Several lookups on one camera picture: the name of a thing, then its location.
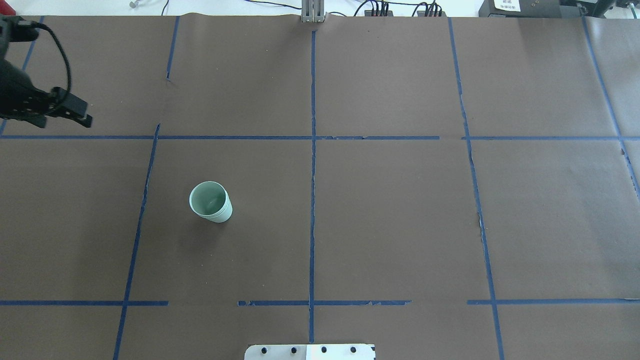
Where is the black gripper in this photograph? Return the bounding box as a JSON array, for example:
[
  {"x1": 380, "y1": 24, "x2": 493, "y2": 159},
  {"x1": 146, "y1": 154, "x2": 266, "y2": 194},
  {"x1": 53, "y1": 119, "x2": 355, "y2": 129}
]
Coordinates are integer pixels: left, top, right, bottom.
[{"x1": 0, "y1": 59, "x2": 93, "y2": 129}]

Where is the mint green cup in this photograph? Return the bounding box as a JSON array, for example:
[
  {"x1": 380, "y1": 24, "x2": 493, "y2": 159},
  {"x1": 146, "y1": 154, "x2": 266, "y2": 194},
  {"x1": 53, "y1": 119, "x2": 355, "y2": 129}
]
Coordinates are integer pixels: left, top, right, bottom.
[
  {"x1": 189, "y1": 181, "x2": 231, "y2": 215},
  {"x1": 198, "y1": 203, "x2": 233, "y2": 224}
]

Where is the black computer box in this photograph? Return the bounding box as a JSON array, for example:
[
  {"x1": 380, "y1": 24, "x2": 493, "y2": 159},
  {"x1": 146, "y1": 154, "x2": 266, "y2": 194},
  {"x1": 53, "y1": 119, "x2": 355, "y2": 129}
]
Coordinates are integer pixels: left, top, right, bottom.
[{"x1": 478, "y1": 0, "x2": 562, "y2": 19}]

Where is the orange black power strip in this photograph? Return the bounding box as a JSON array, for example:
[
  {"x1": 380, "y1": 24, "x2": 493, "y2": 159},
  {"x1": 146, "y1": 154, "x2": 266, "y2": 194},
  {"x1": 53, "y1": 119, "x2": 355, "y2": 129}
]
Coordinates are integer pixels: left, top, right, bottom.
[{"x1": 362, "y1": 0, "x2": 393, "y2": 18}]

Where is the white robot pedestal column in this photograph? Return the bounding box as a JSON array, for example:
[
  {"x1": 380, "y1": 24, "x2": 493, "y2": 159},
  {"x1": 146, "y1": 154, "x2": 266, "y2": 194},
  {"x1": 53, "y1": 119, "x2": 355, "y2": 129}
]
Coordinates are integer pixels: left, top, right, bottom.
[{"x1": 244, "y1": 343, "x2": 377, "y2": 360}]

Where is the aluminium frame post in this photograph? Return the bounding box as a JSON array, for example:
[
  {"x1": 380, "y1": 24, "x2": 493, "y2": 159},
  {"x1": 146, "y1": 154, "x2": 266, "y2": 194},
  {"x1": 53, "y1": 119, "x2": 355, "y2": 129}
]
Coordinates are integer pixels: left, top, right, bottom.
[{"x1": 301, "y1": 0, "x2": 327, "y2": 23}]

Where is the brown paper table cover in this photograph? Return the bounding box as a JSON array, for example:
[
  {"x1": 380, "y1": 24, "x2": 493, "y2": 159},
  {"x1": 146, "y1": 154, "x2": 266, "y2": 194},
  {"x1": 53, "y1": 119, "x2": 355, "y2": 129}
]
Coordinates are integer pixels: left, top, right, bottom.
[{"x1": 1, "y1": 13, "x2": 639, "y2": 360}]

